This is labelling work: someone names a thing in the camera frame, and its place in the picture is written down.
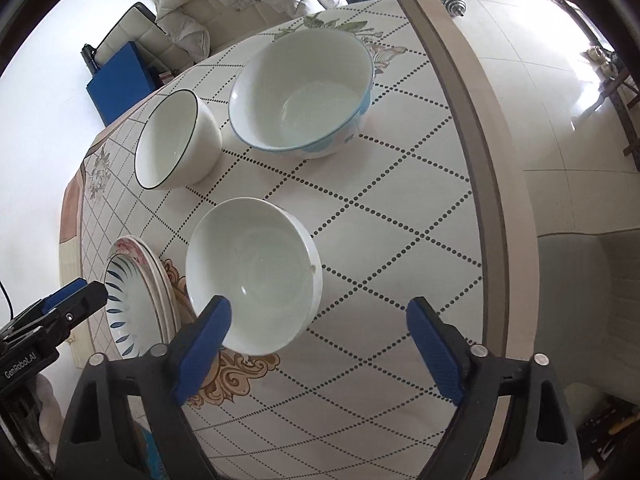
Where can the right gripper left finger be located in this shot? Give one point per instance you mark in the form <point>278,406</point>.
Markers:
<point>195,348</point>

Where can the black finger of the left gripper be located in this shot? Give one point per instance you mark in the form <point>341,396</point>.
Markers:
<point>72,305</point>

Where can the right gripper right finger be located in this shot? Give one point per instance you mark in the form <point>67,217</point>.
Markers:
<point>443,349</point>

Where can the blue leaf pattern plate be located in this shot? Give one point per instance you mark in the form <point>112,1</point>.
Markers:
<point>130,310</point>

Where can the white gloved left hand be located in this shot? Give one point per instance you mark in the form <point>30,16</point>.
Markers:
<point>50,419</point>

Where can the white plate pink flower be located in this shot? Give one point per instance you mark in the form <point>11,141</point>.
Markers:
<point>155,277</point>

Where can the small white bowl red pattern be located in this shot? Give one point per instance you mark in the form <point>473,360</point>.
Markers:
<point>263,260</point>

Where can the white bowl black rim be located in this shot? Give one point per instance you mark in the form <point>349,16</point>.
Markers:
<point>179,144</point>

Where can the patterned tablecloth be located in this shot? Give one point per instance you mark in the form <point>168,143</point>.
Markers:
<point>428,201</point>

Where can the blue folder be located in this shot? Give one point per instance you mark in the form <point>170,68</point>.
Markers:
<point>120,83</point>

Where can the polka dot large bowl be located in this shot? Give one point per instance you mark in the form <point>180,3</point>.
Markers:
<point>306,95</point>

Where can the dark wooden stool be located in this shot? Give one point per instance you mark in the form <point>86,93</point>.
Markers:
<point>616,86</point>

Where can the white cushioned chair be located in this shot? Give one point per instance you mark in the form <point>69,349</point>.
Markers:
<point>138,25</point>

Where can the metal dumbbell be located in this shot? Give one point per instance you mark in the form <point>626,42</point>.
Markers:
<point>455,8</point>

